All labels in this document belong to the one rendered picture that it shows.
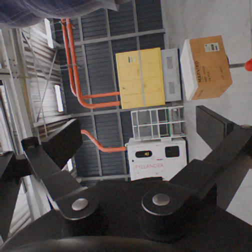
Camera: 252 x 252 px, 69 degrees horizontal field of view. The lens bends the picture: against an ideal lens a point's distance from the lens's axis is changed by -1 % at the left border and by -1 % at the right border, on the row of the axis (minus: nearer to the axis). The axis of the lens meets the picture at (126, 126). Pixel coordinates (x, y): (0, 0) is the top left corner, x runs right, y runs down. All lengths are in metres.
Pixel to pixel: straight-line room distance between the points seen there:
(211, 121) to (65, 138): 0.13
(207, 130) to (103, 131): 11.05
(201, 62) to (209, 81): 0.24
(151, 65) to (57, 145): 7.54
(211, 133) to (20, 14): 0.40
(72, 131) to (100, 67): 11.04
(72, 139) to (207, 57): 2.20
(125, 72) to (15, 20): 7.26
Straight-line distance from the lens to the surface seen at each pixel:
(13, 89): 2.74
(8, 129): 2.43
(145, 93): 7.56
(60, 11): 0.43
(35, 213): 6.48
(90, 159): 11.89
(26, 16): 0.46
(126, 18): 11.68
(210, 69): 2.27
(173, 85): 7.72
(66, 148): 0.18
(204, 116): 0.18
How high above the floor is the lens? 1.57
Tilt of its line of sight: 6 degrees up
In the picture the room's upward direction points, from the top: 96 degrees counter-clockwise
